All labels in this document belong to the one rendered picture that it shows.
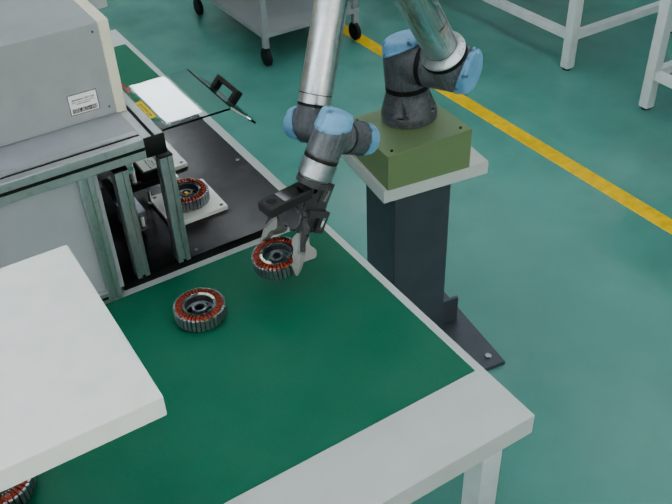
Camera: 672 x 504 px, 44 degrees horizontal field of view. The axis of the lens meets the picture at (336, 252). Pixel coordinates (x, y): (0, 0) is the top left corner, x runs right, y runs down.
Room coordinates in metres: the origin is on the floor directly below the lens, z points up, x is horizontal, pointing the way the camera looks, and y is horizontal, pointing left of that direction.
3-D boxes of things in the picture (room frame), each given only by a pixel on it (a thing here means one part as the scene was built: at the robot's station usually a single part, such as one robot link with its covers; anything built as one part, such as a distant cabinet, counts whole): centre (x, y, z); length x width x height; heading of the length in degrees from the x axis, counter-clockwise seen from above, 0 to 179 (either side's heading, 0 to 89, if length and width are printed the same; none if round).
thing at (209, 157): (1.83, 0.44, 0.76); 0.64 x 0.47 x 0.02; 31
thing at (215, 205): (1.73, 0.37, 0.78); 0.15 x 0.15 x 0.01; 31
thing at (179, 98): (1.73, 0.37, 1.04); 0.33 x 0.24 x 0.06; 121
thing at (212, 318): (1.34, 0.30, 0.77); 0.11 x 0.11 x 0.04
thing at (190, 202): (1.73, 0.37, 0.80); 0.11 x 0.11 x 0.04
